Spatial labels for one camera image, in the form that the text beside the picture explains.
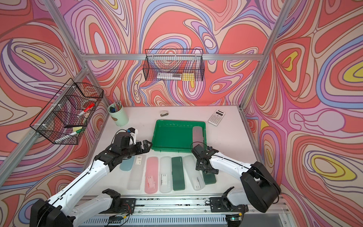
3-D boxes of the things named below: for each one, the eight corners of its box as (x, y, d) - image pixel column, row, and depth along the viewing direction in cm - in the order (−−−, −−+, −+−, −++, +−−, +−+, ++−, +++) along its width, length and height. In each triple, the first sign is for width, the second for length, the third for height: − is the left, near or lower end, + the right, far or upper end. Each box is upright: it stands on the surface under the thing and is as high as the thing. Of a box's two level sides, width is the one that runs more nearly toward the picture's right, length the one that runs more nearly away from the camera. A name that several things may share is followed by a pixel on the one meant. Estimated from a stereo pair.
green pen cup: (114, 126, 110) (104, 111, 96) (118, 116, 116) (109, 100, 103) (126, 126, 110) (119, 111, 96) (130, 116, 116) (123, 100, 103)
